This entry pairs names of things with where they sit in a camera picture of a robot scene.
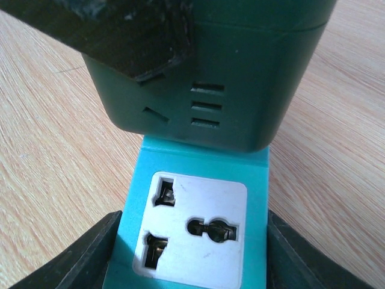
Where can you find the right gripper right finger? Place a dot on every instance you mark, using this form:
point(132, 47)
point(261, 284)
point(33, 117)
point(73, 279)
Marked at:
point(293, 262)

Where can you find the teal power strip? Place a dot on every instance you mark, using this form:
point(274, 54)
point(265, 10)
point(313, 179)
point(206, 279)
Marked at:
point(194, 218)

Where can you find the dark green cube socket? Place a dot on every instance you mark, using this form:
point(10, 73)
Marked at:
point(233, 93)

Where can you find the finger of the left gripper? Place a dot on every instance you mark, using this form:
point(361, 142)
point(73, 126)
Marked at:
point(139, 39)

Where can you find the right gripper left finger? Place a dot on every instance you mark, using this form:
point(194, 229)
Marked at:
point(81, 265)

